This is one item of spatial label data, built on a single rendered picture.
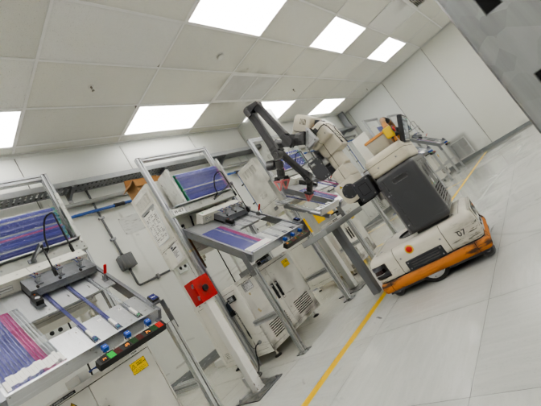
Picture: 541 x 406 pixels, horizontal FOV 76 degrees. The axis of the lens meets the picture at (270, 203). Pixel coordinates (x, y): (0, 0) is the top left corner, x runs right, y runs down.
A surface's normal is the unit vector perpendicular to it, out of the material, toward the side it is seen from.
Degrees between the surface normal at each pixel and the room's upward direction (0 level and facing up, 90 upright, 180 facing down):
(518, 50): 90
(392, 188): 90
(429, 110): 90
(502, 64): 90
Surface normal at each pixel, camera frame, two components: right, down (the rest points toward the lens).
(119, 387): 0.61, -0.49
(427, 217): -0.47, 0.17
